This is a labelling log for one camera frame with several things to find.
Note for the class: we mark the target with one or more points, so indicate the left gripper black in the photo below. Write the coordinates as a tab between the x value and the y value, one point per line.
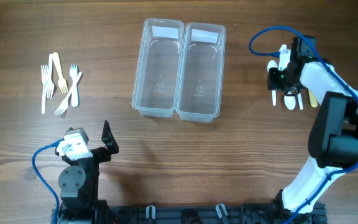
101	152

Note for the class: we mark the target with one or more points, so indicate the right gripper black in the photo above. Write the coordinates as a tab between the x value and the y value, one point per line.
273	84

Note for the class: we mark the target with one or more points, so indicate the white plastic spoon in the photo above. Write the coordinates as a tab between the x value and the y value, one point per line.
300	101
273	64
290	102

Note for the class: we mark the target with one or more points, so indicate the yellow plastic spoon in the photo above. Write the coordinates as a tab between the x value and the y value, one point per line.
312	99

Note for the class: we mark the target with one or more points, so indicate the white fork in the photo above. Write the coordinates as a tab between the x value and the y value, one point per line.
74	96
49	84
44	75

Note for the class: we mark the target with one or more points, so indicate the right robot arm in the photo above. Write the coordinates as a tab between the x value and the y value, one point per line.
332	143

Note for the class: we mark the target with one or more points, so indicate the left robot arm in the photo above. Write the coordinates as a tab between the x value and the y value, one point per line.
79	182

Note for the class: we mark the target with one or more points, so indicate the left clear plastic container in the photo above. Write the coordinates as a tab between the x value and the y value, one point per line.
157	67

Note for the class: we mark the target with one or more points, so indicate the clear plastic container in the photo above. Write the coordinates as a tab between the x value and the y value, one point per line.
157	67
200	77

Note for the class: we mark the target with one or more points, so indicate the right clear plastic container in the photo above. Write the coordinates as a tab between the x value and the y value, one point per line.
200	77

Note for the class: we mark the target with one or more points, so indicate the white fork diagonal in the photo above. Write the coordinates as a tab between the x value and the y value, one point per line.
65	102

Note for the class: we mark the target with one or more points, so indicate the yellow plastic fork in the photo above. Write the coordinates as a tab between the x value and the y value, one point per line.
62	83

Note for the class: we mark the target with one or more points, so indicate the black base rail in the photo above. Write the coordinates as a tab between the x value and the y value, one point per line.
244	214

